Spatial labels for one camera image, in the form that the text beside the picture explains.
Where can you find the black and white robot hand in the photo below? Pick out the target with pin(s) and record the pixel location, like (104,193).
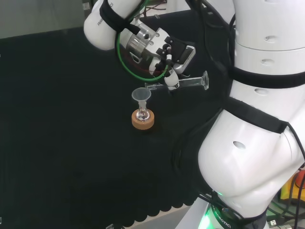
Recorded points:
(182,53)

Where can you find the clear graduated cylinder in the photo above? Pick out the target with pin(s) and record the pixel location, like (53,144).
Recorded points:
(190,82)

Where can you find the round-bottom glass flask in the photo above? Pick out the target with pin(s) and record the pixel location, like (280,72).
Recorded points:
(142,115)

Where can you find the clear plastic funnel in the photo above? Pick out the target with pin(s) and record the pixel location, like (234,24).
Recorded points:
(141,94)

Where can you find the black cloth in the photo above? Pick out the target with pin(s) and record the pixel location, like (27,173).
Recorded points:
(71,119)

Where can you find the yellow stop button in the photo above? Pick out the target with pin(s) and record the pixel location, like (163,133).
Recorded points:
(286,190)

